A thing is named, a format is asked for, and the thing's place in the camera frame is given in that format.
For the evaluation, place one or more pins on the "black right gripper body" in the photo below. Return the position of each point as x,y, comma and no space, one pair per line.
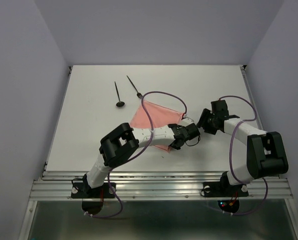
207,123

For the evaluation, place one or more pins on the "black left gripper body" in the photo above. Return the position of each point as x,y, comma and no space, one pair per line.
177,148

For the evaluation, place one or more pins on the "pink satin napkin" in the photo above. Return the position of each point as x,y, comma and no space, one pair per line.
160,116

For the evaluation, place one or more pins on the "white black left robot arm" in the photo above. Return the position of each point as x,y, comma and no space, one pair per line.
117,147

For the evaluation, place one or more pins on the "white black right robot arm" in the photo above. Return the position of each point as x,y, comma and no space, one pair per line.
265,154

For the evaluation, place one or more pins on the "black fork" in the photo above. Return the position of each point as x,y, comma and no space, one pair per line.
139,95

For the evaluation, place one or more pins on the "black spoon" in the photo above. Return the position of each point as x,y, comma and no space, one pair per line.
120,103

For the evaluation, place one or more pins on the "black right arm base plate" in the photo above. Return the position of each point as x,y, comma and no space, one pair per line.
214,189

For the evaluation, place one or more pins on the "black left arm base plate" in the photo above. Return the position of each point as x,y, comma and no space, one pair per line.
79,192

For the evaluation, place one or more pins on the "aluminium frame rail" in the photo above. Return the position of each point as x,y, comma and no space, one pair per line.
159,186

